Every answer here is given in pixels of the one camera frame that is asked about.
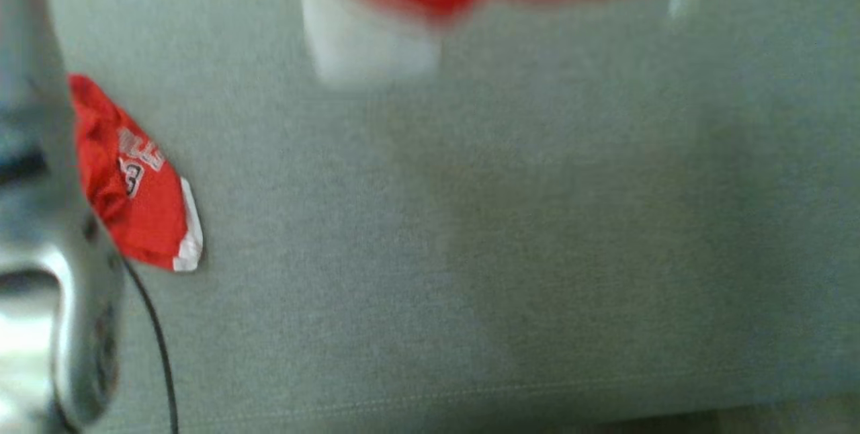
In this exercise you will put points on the large grey fabric sofa chaise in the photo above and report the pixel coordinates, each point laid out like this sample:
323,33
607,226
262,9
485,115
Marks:
470,252

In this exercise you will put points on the red printed jersey white trim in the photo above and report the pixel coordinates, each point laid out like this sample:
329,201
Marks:
148,219

